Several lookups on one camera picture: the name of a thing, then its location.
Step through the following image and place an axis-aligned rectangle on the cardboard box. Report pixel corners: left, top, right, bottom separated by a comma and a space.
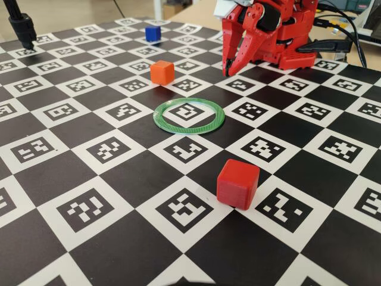
164, 0, 194, 14

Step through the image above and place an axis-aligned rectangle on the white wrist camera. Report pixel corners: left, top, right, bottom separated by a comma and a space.
213, 0, 254, 18

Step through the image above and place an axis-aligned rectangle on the blue cube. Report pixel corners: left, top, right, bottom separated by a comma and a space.
145, 25, 162, 42

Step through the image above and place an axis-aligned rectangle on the black usb plug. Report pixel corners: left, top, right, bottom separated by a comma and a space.
314, 17, 340, 30

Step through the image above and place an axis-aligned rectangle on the white device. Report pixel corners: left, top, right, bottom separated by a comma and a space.
355, 0, 381, 36

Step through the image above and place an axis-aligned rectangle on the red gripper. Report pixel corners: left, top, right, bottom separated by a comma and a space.
221, 0, 283, 77

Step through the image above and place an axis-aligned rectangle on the orange cube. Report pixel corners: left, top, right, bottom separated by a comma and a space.
149, 60, 175, 86

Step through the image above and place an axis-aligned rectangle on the green ring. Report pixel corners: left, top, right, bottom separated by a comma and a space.
152, 99, 226, 135

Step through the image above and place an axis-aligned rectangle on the thick black cable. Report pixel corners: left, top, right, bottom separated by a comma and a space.
316, 0, 368, 68

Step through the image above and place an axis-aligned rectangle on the red cube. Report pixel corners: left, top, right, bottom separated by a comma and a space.
216, 158, 260, 211

